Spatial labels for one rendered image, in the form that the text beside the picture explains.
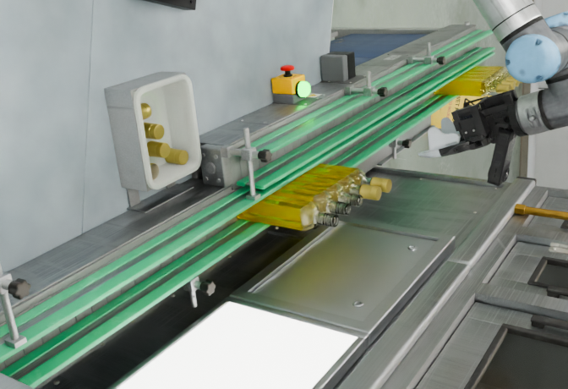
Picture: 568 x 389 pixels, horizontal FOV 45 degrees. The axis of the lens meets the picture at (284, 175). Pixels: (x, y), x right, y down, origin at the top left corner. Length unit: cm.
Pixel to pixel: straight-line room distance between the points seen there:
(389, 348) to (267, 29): 98
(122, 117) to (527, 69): 80
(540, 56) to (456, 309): 58
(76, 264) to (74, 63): 39
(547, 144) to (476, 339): 632
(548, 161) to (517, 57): 660
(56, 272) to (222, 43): 75
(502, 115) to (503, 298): 41
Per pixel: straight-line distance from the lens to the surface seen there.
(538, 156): 772
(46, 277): 131
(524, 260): 171
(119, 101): 145
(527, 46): 112
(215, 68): 174
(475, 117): 132
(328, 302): 145
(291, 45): 202
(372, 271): 156
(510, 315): 149
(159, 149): 151
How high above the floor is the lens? 184
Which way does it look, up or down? 33 degrees down
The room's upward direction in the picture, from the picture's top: 98 degrees clockwise
